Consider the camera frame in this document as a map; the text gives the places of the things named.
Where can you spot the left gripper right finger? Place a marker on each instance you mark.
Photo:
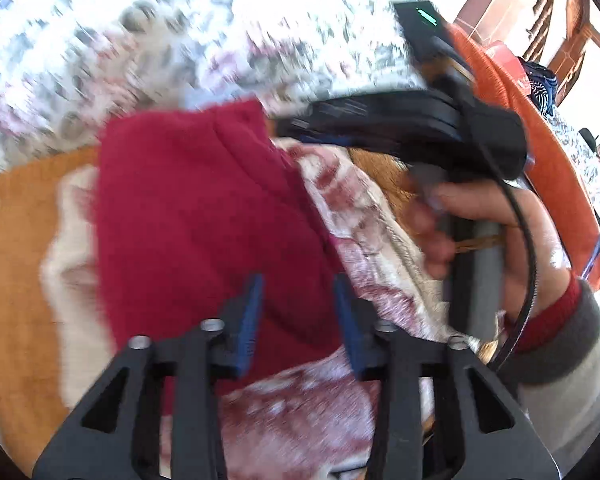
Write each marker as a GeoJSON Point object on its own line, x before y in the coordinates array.
{"type": "Point", "coordinates": [441, 413]}

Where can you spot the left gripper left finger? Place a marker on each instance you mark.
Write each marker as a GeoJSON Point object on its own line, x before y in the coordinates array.
{"type": "Point", "coordinates": [114, 431]}

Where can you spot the dark red fleece garment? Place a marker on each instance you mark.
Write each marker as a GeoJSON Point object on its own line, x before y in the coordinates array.
{"type": "Point", "coordinates": [188, 207]}

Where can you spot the person's right hand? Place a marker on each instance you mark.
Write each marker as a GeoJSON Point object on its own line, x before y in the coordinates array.
{"type": "Point", "coordinates": [484, 200]}

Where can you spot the grey sleeve red cuff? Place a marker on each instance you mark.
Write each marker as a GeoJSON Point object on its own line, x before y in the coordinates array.
{"type": "Point", "coordinates": [555, 372]}

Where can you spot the orange cushion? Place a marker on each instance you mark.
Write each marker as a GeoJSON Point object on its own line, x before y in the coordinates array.
{"type": "Point", "coordinates": [551, 172]}

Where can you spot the wooden chair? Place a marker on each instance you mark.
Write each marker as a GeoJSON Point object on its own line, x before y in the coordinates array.
{"type": "Point", "coordinates": [552, 33]}

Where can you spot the floral print bed quilt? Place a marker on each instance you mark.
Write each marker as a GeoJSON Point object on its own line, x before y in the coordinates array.
{"type": "Point", "coordinates": [68, 66]}

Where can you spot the black camera box green light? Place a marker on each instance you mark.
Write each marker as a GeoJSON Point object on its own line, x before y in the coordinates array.
{"type": "Point", "coordinates": [427, 36]}

